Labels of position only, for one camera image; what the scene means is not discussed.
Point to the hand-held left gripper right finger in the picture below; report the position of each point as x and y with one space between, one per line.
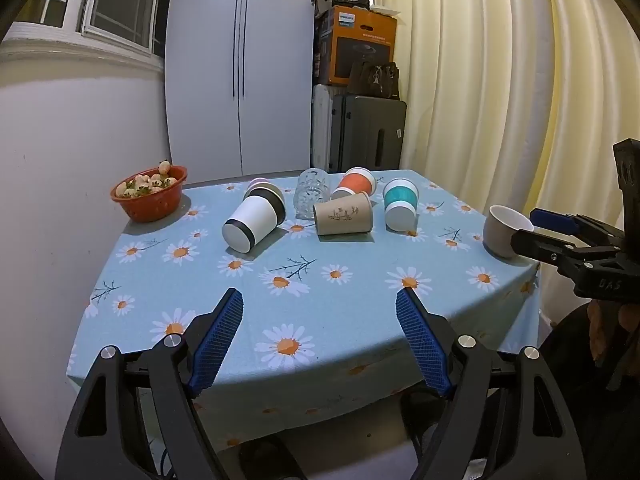
422 345

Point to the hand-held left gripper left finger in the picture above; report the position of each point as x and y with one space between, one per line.
217 345

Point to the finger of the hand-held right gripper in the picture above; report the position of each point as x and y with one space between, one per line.
550 219
542 247

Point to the beige ceramic cup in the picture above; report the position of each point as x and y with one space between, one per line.
500 232

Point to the white cup with black bands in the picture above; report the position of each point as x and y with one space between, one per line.
252 222

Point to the teal sleeved white cup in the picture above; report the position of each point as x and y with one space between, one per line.
400 202

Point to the brown paper cup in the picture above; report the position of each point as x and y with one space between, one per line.
345 215

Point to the lilac cup with black band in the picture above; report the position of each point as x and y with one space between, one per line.
260 186

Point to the orange sleeved white cup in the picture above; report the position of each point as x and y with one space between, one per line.
354 183

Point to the person's right hand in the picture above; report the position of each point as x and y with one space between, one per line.
607 327

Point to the blue daisy print tablecloth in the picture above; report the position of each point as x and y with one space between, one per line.
325 310

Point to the red plastic colander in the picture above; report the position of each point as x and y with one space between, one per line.
150 207

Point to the cream curtain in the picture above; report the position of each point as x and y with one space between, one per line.
475 85

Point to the person's dark trousers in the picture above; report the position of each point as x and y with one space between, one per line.
607 435

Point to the clear glass mug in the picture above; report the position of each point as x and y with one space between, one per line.
311 195

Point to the pile of white mushrooms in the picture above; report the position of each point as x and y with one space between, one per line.
145 182

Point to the grey suitcase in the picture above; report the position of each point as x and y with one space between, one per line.
367 135

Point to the brown handbag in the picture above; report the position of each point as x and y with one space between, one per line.
375 81

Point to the orange and black cardboard box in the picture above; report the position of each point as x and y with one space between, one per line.
360 45

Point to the white wardrobe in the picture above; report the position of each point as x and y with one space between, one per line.
210 85

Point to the white framed window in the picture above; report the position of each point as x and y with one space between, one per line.
125 0

